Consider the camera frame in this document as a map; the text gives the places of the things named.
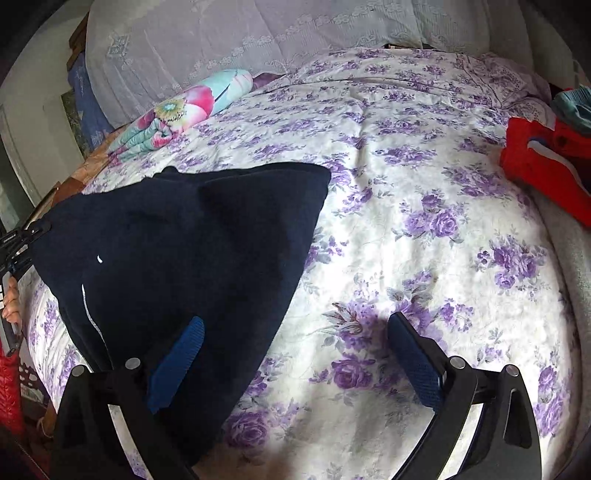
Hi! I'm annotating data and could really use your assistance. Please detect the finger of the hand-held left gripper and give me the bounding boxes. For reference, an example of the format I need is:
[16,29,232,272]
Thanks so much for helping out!
[0,219,51,278]

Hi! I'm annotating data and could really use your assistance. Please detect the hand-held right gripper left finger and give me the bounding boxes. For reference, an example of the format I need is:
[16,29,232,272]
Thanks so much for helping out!
[50,316,206,480]

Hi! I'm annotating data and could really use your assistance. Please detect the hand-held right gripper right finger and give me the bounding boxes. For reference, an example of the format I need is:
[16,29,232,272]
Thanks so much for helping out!
[387,311,543,480]

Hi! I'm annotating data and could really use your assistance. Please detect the navy blue pants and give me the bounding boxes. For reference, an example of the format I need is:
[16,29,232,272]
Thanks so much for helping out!
[28,161,332,467]

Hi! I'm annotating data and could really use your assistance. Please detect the person's left hand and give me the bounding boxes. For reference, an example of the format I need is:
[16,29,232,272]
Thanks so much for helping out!
[2,281,22,325]

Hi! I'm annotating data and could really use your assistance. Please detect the red quilted jacket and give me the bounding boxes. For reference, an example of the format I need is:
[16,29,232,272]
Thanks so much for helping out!
[0,346,26,439]

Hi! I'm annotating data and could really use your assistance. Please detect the purple floral bed sheet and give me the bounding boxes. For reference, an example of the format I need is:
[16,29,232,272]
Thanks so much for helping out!
[23,46,578,480]

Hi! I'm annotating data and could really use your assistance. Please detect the orange patterned sheet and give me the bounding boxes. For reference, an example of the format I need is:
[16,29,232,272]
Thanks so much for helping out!
[69,129,134,185]

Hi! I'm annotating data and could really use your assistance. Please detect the blue patterned cloth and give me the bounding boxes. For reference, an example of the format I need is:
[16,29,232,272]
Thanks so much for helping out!
[68,54,114,151]

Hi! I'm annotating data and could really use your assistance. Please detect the colourful floral pillow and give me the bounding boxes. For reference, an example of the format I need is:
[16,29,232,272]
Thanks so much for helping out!
[108,68,254,162]

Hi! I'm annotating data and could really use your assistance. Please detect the red garment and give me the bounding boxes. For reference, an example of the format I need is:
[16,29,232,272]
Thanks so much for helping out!
[499,115,591,222]

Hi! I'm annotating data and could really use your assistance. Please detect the white lace cloth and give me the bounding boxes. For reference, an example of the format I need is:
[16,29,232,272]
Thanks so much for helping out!
[85,0,490,130]

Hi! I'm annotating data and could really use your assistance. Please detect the lace-edged floral pillowcase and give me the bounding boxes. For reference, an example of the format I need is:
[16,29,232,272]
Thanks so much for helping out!
[455,51,555,112]

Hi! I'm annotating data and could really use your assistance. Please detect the light blue-grey cloth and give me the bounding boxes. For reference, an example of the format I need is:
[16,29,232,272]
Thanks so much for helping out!
[550,87,591,132]

